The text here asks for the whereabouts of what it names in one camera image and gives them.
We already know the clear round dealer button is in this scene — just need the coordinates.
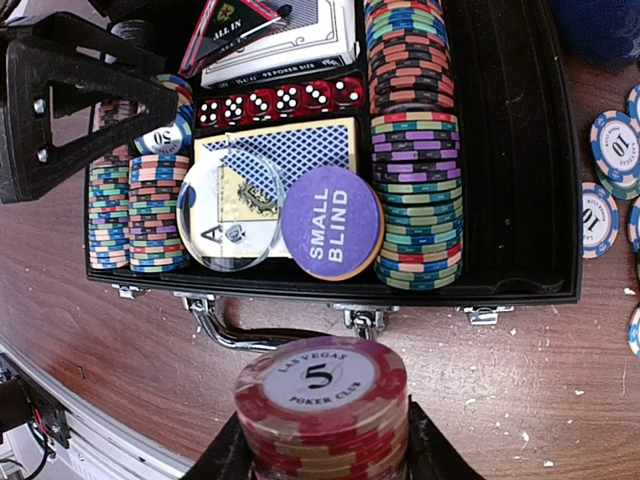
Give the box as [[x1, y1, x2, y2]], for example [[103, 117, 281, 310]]
[[176, 146, 287, 272]]

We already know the brown poker chip roll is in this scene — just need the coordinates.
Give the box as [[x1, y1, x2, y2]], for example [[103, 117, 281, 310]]
[[234, 336, 409, 479]]

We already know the triangular all-in button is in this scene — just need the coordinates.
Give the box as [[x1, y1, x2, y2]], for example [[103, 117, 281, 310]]
[[179, 0, 293, 79]]

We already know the right poker chip row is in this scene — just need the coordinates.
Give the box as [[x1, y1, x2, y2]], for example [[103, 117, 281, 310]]
[[363, 1, 464, 291]]

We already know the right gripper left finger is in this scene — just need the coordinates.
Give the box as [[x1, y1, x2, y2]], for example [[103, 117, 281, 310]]
[[182, 414, 250, 480]]

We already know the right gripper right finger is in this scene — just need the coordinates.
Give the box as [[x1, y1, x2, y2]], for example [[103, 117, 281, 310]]
[[405, 399, 483, 480]]

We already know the poker chip row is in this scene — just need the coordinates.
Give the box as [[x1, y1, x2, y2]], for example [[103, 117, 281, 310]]
[[87, 141, 133, 270], [363, 1, 464, 291], [129, 74, 194, 274]]

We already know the playing card deck box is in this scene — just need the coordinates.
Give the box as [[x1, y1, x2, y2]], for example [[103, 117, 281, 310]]
[[193, 117, 360, 260], [201, 1, 359, 89]]

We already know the red die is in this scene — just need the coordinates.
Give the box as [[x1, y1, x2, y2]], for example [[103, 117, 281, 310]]
[[196, 99, 223, 128], [275, 85, 304, 118], [332, 77, 364, 109], [221, 94, 248, 126], [247, 88, 276, 122], [303, 80, 332, 113]]

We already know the left poker chip row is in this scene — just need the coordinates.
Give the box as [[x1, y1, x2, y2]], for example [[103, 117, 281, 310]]
[[87, 141, 133, 270]]

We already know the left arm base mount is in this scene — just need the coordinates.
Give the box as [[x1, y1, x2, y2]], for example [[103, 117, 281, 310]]
[[1, 353, 71, 479]]

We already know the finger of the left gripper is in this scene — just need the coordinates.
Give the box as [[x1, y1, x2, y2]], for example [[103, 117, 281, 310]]
[[33, 11, 165, 75], [1, 38, 177, 203]]

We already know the dark blue mug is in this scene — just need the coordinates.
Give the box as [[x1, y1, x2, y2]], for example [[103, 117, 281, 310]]
[[549, 0, 639, 69]]

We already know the purple small blind button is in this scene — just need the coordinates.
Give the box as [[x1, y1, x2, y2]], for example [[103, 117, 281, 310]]
[[281, 166, 385, 281]]

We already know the black poker case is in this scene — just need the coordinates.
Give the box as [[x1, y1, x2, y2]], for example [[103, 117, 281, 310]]
[[82, 0, 585, 354]]

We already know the aluminium front rail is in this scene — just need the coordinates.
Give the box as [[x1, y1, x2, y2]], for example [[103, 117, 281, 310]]
[[1, 341, 194, 479]]

